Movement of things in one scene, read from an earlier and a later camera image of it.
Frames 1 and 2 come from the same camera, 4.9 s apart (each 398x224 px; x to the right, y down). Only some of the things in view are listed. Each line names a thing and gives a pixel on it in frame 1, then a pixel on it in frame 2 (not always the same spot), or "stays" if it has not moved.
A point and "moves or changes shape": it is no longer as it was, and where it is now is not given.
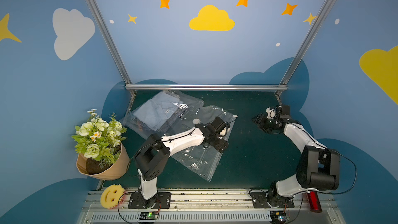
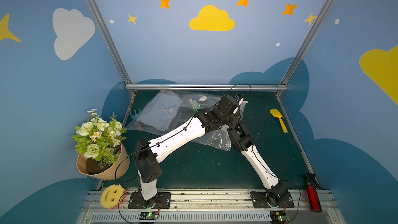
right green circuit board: [278, 217] stays
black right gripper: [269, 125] → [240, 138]
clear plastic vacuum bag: [172, 112] moves or changes shape
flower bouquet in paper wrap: [98, 144] stays
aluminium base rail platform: [209, 208] stays
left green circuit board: [148, 215] stays
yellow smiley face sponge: [111, 195] stays
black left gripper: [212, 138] → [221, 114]
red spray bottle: [314, 203] stays
